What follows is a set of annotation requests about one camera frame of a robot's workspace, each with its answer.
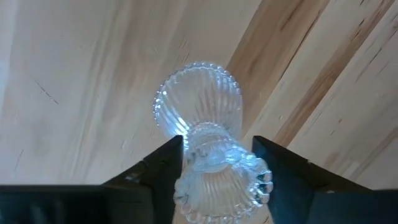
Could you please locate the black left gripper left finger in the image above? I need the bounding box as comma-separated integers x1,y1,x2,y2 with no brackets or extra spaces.
102,135,184,224

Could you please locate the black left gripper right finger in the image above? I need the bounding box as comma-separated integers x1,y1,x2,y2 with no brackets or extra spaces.
251,136,371,224

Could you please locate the clear ribbed glass candle holder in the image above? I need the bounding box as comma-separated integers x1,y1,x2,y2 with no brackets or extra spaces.
152,61,274,224

